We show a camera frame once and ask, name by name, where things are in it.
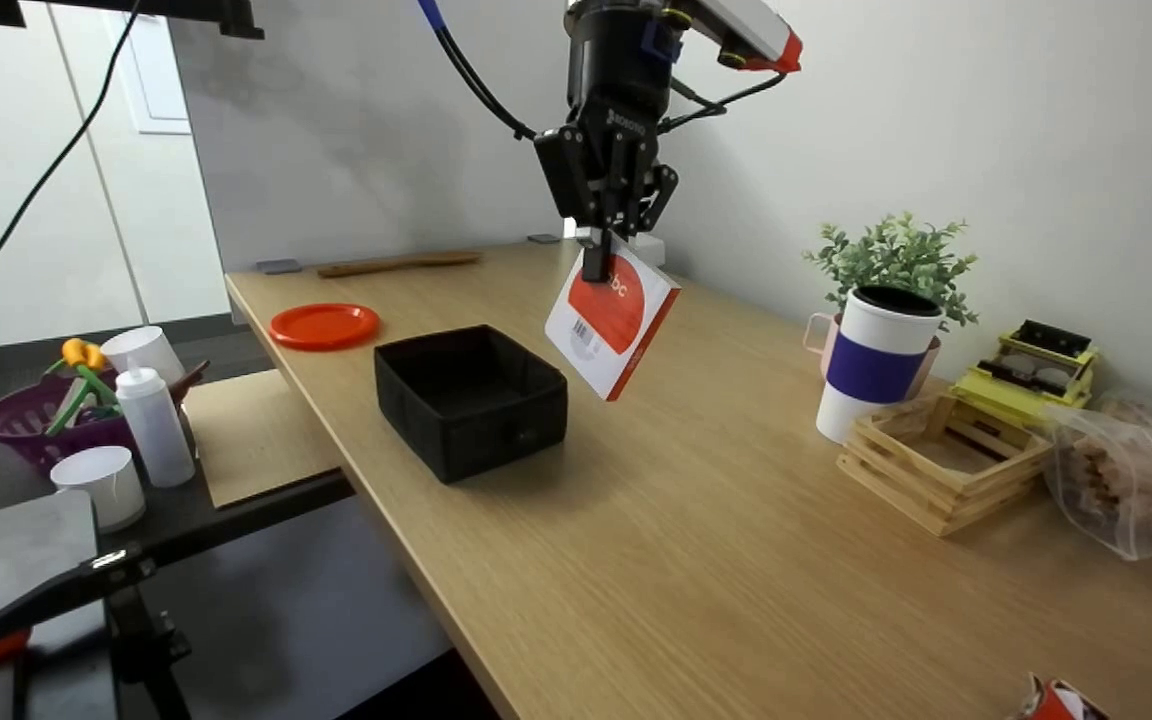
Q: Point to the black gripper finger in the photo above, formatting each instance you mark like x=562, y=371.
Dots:
x=580, y=183
x=644, y=193

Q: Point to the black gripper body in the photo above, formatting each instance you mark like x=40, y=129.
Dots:
x=619, y=75

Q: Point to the red and white card box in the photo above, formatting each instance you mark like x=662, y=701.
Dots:
x=619, y=325

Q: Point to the black fabric storage box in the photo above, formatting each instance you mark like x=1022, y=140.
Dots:
x=469, y=412

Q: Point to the green plant in pink pot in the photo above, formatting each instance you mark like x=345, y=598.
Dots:
x=888, y=260

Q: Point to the white cup with purple sleeve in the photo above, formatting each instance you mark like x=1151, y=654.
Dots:
x=868, y=364

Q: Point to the orange round plate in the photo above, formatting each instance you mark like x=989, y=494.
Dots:
x=324, y=325

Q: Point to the small grey flat piece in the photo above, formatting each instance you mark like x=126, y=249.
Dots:
x=276, y=264

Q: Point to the stacked wooden slat trays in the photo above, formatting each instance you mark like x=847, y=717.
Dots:
x=939, y=487

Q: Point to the light wooden board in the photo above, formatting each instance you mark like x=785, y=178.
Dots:
x=260, y=443

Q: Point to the yellow and black toy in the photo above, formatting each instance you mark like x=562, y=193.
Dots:
x=1028, y=387

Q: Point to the white mug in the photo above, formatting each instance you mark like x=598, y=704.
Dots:
x=141, y=353

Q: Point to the white squeeze bottle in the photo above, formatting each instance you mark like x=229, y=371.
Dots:
x=156, y=435

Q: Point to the yellow and green toy vegetable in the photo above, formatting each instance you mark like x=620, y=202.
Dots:
x=81, y=359

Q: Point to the clear plastic snack bag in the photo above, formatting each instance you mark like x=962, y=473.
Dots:
x=1128, y=487

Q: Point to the white upturned cup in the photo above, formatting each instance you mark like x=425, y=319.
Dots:
x=98, y=487

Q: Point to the purple plastic basket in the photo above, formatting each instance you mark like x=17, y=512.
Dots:
x=23, y=427

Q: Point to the red snack packet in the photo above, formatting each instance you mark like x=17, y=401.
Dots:
x=1057, y=701

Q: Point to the grey flat pad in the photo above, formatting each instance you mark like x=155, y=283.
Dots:
x=11, y=562

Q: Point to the black overhead mount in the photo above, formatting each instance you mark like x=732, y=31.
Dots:
x=188, y=9

